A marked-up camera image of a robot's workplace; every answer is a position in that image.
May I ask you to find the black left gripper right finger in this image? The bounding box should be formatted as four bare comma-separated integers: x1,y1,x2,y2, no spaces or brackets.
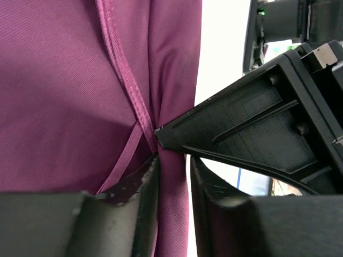
190,157,342,256

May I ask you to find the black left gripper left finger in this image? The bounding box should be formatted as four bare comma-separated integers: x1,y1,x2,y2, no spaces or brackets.
1,155,160,257

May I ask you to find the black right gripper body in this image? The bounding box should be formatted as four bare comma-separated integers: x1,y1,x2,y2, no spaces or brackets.
242,0,343,150

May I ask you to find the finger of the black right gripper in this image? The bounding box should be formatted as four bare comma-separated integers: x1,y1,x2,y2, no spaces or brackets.
154,63,338,195

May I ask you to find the purple cloth napkin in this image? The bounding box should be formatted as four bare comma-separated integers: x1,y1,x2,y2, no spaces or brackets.
1,1,202,256

